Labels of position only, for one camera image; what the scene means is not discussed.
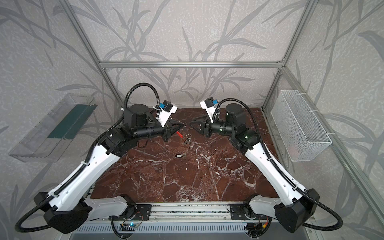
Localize metal keyring plate red handle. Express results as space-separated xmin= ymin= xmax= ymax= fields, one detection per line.
xmin=176 ymin=131 xmax=192 ymax=145

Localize key with black tag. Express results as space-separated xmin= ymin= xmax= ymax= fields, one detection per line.
xmin=175 ymin=153 xmax=186 ymax=158

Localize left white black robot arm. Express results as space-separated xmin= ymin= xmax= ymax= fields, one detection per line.
xmin=35 ymin=101 xmax=184 ymax=234

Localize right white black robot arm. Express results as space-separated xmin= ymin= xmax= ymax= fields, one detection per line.
xmin=190 ymin=99 xmax=316 ymax=233

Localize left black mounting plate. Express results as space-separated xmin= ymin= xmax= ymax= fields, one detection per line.
xmin=121 ymin=204 xmax=152 ymax=221

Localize black mounting plate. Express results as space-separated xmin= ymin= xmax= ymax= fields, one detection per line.
xmin=227 ymin=204 xmax=256 ymax=221
xmin=121 ymin=204 xmax=152 ymax=221

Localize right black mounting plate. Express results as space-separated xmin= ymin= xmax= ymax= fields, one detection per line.
xmin=227 ymin=204 xmax=256 ymax=221

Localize right wiring bundle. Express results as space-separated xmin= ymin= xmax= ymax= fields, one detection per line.
xmin=245 ymin=220 xmax=272 ymax=238

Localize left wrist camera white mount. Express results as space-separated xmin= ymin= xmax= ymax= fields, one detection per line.
xmin=156 ymin=100 xmax=178 ymax=127

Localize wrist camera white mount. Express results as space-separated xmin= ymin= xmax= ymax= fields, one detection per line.
xmin=200 ymin=97 xmax=219 ymax=123
xmin=156 ymin=100 xmax=178 ymax=127

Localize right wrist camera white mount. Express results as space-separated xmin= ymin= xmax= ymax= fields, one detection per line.
xmin=200 ymin=97 xmax=219 ymax=123

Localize white wire mesh basket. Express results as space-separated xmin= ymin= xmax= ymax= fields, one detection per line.
xmin=271 ymin=90 xmax=332 ymax=162

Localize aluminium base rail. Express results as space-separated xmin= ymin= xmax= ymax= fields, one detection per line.
xmin=80 ymin=197 xmax=280 ymax=225

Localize left circuit board with wires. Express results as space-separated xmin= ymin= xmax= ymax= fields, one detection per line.
xmin=119 ymin=222 xmax=142 ymax=232

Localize clear plastic wall bin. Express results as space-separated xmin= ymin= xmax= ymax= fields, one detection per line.
xmin=9 ymin=94 xmax=97 ymax=163

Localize left black corrugated cable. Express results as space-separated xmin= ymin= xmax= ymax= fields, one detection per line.
xmin=14 ymin=82 xmax=160 ymax=233

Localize black corrugated cable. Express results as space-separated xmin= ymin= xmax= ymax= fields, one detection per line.
xmin=218 ymin=98 xmax=344 ymax=232
xmin=14 ymin=82 xmax=160 ymax=233

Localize right black corrugated cable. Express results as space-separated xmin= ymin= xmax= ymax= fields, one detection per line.
xmin=218 ymin=98 xmax=344 ymax=232

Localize aluminium frame profiles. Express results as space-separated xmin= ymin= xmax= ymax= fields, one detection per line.
xmin=58 ymin=1 xmax=384 ymax=224

